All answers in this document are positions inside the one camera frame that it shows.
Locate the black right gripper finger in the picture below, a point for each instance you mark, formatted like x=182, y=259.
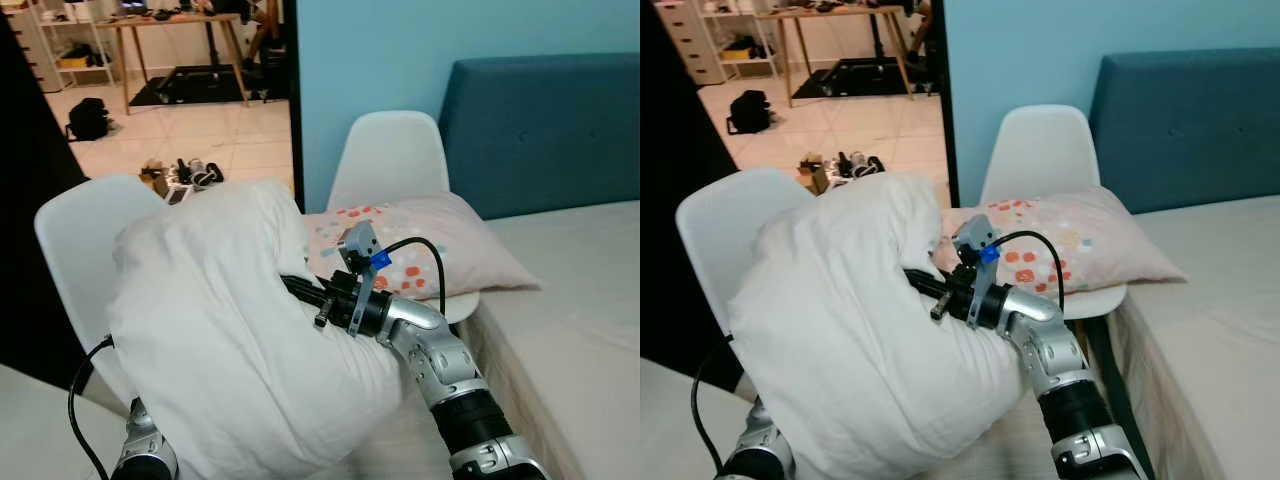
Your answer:
x=300, y=289
x=922, y=282

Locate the large white pillow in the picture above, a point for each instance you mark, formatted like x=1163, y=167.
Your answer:
x=230, y=330
x=850, y=330

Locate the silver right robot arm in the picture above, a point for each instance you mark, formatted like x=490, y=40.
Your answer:
x=1065, y=370
x=450, y=375

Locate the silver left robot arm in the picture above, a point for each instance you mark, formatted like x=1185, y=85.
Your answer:
x=145, y=445
x=760, y=450

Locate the pink dotted pillow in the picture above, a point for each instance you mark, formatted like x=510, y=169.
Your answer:
x=1100, y=240
x=460, y=245

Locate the white plastic chair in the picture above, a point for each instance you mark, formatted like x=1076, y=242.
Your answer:
x=720, y=230
x=390, y=155
x=80, y=240
x=1040, y=150

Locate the black and white shoes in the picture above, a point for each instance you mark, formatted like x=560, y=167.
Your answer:
x=858, y=165
x=200, y=172

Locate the small cardboard box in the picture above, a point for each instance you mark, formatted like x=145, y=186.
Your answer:
x=813, y=178
x=155, y=180

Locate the black floor mat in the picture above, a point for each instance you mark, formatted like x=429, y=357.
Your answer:
x=870, y=78
x=190, y=88

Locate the beige bed mattress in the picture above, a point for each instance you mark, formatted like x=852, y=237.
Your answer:
x=580, y=300
x=1215, y=300

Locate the black bag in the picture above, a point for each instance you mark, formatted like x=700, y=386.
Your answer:
x=750, y=112
x=88, y=120

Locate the blue upholstered headboard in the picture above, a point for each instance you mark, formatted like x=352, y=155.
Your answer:
x=545, y=130
x=1190, y=125

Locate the dark open door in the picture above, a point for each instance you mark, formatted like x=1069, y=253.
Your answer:
x=680, y=130
x=30, y=250

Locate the wooden table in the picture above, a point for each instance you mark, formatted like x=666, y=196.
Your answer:
x=830, y=13
x=170, y=20

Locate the yellow box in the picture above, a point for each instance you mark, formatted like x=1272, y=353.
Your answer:
x=737, y=52
x=72, y=62

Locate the white shelf rack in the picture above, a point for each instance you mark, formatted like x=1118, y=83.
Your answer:
x=75, y=35
x=740, y=25

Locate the white drawer unit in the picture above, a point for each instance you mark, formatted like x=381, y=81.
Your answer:
x=35, y=50
x=690, y=40

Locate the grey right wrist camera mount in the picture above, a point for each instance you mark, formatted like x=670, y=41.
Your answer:
x=978, y=238
x=361, y=245

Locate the black door frame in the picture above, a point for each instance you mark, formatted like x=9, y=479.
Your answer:
x=945, y=100
x=290, y=100

